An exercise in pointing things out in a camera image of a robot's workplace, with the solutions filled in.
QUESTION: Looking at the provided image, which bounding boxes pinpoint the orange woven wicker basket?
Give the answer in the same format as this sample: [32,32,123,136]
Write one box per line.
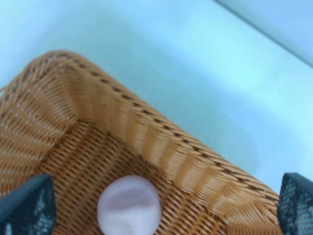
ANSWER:
[0,51,281,235]

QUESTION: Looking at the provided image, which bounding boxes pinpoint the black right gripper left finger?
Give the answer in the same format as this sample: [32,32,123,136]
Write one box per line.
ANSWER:
[0,174,57,235]

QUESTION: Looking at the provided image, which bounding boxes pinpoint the pink peach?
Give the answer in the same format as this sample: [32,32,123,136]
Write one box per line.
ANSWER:
[97,175,161,235]

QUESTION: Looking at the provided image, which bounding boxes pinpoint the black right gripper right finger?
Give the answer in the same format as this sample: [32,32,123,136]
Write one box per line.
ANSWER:
[277,173,313,235]

